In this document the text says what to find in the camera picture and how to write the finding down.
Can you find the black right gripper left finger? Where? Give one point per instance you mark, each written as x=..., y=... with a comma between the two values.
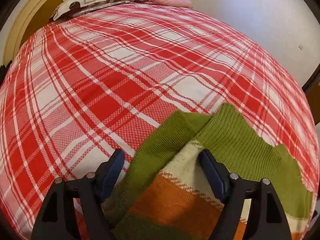
x=56, y=218

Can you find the green striped knit sweater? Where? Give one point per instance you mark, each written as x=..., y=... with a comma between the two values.
x=165, y=194

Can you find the red white plaid bedspread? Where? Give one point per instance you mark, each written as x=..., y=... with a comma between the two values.
x=78, y=90

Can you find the patterned beige pillow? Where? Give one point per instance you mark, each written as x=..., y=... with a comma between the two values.
x=73, y=8

